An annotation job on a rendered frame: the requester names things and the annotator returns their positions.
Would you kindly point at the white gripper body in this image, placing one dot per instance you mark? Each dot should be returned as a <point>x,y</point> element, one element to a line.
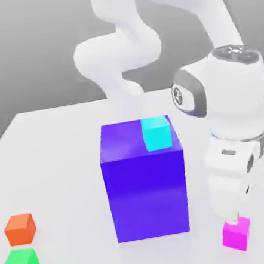
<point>226,191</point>

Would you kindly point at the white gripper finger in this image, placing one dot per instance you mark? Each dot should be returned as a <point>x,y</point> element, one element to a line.
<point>237,218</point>
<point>229,218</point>

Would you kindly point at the small magenta cube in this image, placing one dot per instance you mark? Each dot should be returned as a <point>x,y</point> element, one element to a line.
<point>236,236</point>

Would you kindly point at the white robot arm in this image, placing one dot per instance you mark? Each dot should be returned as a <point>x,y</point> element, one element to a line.
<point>235,95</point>

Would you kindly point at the small cyan cube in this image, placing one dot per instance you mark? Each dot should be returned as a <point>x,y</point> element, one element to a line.
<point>157,133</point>

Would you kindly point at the small orange cube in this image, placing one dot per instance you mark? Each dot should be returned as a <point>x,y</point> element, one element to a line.
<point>20,230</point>

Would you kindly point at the large blue box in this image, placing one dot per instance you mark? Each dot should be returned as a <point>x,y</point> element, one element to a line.
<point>145,192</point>

